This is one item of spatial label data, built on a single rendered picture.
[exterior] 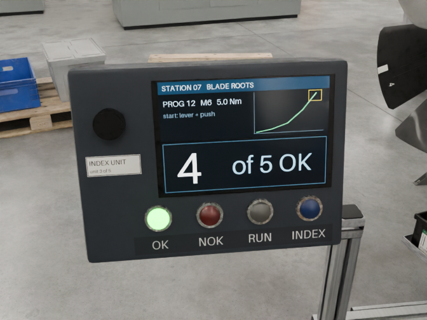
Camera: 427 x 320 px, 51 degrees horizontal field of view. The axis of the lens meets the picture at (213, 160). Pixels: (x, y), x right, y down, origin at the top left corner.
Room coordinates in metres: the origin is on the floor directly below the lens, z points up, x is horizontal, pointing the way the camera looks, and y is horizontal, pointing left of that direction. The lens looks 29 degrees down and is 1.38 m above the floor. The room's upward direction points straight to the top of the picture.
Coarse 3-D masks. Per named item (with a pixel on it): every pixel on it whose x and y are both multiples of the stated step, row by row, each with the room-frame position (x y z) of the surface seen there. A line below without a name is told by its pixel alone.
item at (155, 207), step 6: (150, 210) 0.36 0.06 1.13; (156, 210) 0.35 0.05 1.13; (162, 210) 0.36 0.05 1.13; (168, 210) 0.36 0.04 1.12; (144, 216) 0.36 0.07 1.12; (150, 216) 0.35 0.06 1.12; (156, 216) 0.35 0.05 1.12; (162, 216) 0.35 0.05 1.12; (168, 216) 0.36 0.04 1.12; (150, 222) 0.35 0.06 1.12; (156, 222) 0.35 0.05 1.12; (162, 222) 0.35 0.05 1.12; (168, 222) 0.35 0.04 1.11; (150, 228) 0.35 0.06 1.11; (156, 228) 0.35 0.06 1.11; (162, 228) 0.35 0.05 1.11
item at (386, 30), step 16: (384, 32) 1.22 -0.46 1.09; (400, 32) 1.17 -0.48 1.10; (416, 32) 1.13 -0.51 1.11; (384, 48) 1.20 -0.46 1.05; (400, 48) 1.15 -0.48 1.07; (416, 48) 1.11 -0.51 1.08; (384, 64) 1.17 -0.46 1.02; (400, 64) 1.13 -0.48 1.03; (416, 64) 1.10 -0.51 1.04; (384, 80) 1.15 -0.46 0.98; (400, 80) 1.12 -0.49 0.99; (416, 80) 1.09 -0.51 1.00; (384, 96) 1.14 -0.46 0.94; (400, 96) 1.10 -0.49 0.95
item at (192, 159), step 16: (176, 144) 0.38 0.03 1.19; (192, 144) 0.38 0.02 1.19; (208, 144) 0.38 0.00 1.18; (176, 160) 0.37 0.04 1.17; (192, 160) 0.37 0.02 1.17; (208, 160) 0.37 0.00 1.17; (176, 176) 0.37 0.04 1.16; (192, 176) 0.37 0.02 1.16; (208, 176) 0.37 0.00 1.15; (176, 192) 0.36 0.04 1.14; (192, 192) 0.36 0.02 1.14
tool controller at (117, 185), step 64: (128, 64) 0.45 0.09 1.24; (192, 64) 0.40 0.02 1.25; (256, 64) 0.40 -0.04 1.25; (320, 64) 0.41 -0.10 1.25; (128, 128) 0.38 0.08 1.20; (192, 128) 0.38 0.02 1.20; (256, 128) 0.39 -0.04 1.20; (320, 128) 0.39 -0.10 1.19; (128, 192) 0.36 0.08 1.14; (256, 192) 0.37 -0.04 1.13; (320, 192) 0.38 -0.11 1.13; (128, 256) 0.34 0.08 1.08
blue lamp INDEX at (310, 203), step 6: (306, 198) 0.37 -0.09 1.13; (312, 198) 0.37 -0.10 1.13; (300, 204) 0.37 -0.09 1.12; (306, 204) 0.37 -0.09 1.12; (312, 204) 0.37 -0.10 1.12; (318, 204) 0.37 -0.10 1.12; (300, 210) 0.37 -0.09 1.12; (306, 210) 0.36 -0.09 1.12; (312, 210) 0.36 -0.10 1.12; (318, 210) 0.37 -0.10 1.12; (300, 216) 0.37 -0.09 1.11; (306, 216) 0.36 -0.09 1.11; (312, 216) 0.36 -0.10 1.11; (318, 216) 0.37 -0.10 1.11
